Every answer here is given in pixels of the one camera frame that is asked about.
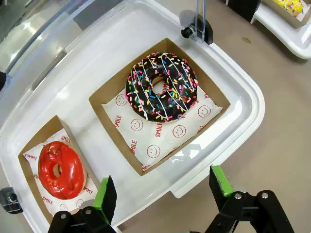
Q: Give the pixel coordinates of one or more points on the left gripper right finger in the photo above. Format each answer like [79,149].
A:
[223,184]

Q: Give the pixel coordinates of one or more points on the chocolate donut with white drizzle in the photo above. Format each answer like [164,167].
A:
[145,102]

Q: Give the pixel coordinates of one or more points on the white display tray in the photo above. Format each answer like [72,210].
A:
[279,36]
[230,77]

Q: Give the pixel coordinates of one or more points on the red glazed donut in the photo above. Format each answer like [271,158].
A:
[48,170]

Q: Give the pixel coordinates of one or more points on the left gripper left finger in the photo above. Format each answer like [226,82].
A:
[107,199]

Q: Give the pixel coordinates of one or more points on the cardboard box of drizzled donut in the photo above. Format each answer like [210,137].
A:
[111,126]

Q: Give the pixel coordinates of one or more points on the smiley paper liner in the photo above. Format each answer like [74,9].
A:
[60,138]
[155,138]

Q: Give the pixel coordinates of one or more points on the clear plastic tray lid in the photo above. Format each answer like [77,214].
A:
[48,26]

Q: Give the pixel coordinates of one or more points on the cardboard box of yellow donut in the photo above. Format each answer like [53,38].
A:
[295,21]

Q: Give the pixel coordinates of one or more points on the yellow sprinkled donut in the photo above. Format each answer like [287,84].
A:
[291,6]

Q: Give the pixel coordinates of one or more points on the black lid hinge knob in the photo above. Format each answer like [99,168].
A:
[9,199]
[186,32]

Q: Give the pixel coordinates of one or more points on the cardboard box of red donut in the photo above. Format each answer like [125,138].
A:
[29,177]

